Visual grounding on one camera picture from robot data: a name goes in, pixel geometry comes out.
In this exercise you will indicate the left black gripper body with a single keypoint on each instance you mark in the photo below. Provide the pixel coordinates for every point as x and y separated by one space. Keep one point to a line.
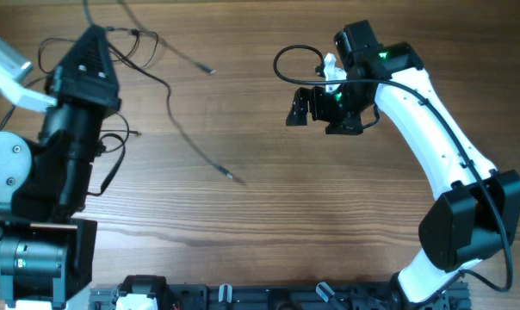
72 95

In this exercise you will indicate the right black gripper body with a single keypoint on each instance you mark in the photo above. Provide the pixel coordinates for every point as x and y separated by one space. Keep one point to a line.
340 108

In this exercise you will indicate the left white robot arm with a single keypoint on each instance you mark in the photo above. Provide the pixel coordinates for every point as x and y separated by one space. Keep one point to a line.
46 250

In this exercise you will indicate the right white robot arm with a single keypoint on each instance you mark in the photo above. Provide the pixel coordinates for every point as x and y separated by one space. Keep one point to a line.
476 209

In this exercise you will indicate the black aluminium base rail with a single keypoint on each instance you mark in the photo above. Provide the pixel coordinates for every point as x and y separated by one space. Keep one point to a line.
153 292

